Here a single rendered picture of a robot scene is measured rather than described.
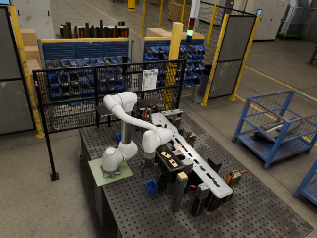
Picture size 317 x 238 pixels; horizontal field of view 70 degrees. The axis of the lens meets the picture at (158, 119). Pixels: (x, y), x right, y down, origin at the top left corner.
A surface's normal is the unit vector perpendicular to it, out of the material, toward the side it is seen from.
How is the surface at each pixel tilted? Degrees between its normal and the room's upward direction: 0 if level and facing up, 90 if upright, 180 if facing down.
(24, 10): 90
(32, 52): 90
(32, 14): 90
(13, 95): 91
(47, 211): 0
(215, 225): 0
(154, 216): 0
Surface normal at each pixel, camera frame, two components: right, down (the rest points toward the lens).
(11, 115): 0.51, 0.53
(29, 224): 0.11, -0.84
